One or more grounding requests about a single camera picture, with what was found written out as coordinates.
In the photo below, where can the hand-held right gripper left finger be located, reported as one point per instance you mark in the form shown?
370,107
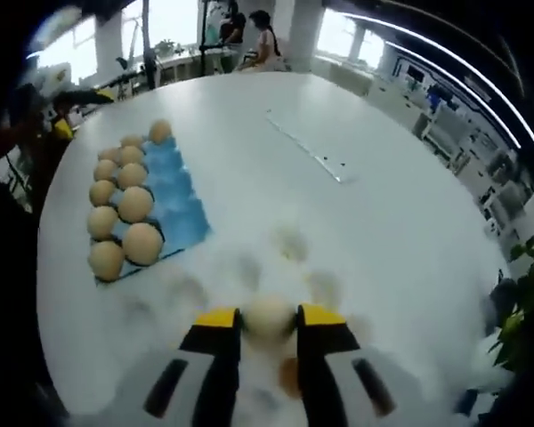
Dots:
213,356

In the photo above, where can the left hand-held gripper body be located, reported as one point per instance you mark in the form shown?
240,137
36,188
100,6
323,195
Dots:
31,104

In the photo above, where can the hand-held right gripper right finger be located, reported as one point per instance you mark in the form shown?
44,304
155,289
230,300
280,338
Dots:
320,356

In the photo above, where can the single brown egg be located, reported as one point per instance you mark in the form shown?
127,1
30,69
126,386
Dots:
267,320

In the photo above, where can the cluster of brown eggs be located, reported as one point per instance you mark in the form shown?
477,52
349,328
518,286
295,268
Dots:
135,204

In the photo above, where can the blue egg tray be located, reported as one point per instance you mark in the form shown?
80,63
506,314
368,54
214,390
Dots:
173,200

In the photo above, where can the white plastic egg holder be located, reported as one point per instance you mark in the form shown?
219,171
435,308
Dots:
249,276

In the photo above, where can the black pole stand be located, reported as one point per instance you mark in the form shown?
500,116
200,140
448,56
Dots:
203,58
149,66

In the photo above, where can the small potted plant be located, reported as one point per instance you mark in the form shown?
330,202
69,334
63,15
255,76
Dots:
164,46

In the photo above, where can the white table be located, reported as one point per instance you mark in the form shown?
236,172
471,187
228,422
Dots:
338,222

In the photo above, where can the white square pillar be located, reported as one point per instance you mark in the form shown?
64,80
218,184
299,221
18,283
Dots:
307,35

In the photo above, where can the ceiling light strip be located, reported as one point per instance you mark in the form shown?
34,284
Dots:
449,74
471,66

